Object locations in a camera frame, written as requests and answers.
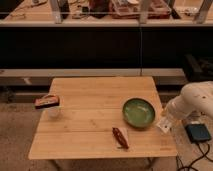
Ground clear plastic cup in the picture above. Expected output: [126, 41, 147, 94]
[46, 106, 60, 118]

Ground green ceramic bowl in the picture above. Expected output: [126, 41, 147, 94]
[122, 98, 155, 129]

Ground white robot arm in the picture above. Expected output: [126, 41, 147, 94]
[158, 81, 213, 128]

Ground black cable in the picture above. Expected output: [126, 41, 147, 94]
[175, 141, 213, 171]

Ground black power box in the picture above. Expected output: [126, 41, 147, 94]
[185, 124, 212, 143]

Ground long workbench shelf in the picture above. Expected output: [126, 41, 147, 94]
[0, 0, 213, 77]

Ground wooden folding table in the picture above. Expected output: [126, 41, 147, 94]
[28, 77, 177, 160]

